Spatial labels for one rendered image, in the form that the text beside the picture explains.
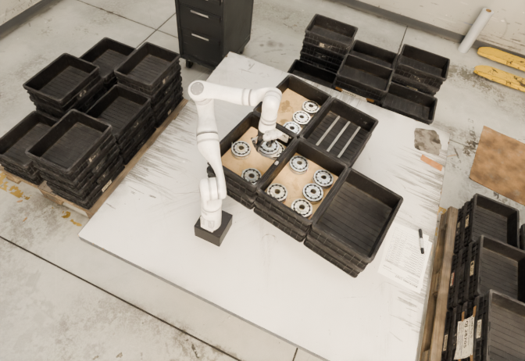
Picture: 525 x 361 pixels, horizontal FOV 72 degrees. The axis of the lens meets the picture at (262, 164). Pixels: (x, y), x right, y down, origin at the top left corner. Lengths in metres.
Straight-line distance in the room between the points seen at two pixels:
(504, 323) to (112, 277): 2.23
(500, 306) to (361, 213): 0.95
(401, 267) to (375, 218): 0.27
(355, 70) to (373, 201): 1.49
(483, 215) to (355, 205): 1.31
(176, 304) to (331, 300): 1.05
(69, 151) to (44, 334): 1.05
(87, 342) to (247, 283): 1.11
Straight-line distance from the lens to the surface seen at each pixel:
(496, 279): 2.64
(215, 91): 1.55
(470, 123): 4.02
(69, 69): 3.05
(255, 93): 1.52
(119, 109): 2.83
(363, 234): 1.82
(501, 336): 2.38
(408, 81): 3.31
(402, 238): 2.05
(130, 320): 2.47
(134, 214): 1.92
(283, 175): 1.87
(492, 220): 3.01
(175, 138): 2.16
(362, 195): 1.93
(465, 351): 2.34
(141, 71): 2.92
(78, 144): 2.53
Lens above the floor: 2.36
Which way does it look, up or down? 54 degrees down
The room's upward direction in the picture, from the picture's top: 10 degrees clockwise
